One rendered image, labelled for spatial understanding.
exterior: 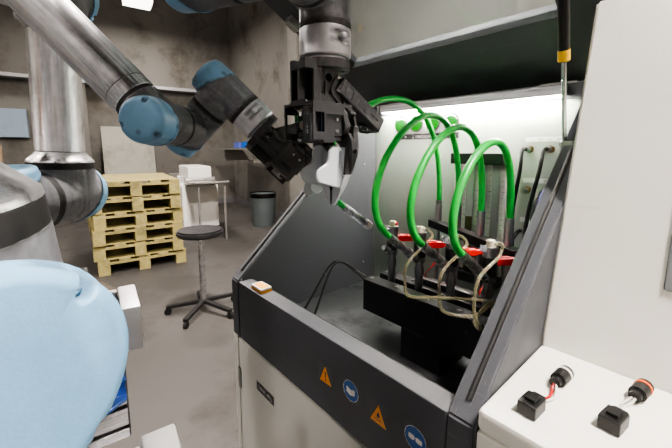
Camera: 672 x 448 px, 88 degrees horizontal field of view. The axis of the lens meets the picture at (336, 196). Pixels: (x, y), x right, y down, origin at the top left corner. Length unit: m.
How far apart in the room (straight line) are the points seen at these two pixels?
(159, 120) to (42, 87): 0.34
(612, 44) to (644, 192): 0.25
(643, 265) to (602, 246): 0.05
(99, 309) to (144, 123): 0.45
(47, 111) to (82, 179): 0.14
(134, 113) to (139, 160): 7.49
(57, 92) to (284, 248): 0.63
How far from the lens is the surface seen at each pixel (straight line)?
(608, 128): 0.71
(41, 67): 0.91
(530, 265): 0.63
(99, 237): 4.25
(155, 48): 8.87
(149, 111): 0.61
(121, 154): 8.12
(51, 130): 0.89
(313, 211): 1.08
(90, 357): 0.20
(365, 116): 0.56
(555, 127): 0.97
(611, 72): 0.75
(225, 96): 0.72
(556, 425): 0.55
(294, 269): 1.08
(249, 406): 1.13
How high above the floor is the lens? 1.30
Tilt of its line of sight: 8 degrees down
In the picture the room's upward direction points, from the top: straight up
